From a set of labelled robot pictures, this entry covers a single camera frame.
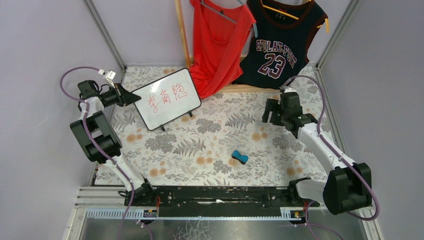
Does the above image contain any white whiteboard black frame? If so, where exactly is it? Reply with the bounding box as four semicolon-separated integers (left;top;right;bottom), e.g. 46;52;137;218
131;68;202;131

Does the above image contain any blue black whiteboard eraser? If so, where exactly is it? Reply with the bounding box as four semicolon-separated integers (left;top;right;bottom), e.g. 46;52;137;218
231;150;249;165

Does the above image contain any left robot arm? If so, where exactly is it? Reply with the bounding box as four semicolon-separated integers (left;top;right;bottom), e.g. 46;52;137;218
70;80;156;206

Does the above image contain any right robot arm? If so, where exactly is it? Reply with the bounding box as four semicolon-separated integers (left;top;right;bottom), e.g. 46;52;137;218
262;91;373;215

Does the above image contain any wooden clothes rack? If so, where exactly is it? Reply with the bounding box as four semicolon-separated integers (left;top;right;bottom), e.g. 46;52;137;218
174;0;278;93

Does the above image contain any floral patterned table mat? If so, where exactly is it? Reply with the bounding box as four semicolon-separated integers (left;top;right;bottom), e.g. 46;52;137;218
94;65;347;187

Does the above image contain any navy basketball jersey 23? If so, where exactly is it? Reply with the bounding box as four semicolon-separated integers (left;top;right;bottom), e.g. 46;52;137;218
233;0;328;89

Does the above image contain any grey clothes hanger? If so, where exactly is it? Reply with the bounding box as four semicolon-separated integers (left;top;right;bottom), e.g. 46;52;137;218
200;0;258;38

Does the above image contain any red tank top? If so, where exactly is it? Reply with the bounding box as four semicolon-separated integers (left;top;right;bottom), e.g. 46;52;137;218
189;0;256;99

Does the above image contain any yellow clothes hanger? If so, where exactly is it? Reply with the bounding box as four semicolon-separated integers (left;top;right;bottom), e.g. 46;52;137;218
260;0;330;34

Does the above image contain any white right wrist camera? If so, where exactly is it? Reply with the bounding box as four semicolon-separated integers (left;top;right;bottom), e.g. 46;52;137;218
282;86;297;94

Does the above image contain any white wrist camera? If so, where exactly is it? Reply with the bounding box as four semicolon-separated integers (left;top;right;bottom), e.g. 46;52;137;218
282;86;297;94
97;69;116;88

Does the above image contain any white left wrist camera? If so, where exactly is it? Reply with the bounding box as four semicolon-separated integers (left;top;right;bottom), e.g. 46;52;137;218
97;69;116;88

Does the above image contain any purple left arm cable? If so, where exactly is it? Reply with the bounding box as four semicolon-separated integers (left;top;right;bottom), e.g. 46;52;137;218
59;66;136;240

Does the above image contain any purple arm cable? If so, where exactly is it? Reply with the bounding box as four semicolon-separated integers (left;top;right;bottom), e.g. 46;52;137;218
279;74;381;240
59;66;136;240

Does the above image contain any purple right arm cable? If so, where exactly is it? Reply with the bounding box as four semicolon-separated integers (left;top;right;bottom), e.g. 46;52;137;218
279;74;381;240

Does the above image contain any aluminium frame post left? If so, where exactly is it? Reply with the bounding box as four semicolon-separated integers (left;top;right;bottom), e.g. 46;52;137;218
82;0;127;73

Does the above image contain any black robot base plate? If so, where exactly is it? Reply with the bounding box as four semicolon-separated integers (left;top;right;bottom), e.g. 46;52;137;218
131;186;311;211

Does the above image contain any slotted cable duct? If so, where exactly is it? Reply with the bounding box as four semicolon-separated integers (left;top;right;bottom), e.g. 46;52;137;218
85;207;302;221

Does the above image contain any aluminium frame rail right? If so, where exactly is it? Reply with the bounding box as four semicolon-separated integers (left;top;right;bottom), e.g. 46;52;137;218
315;0;361;71

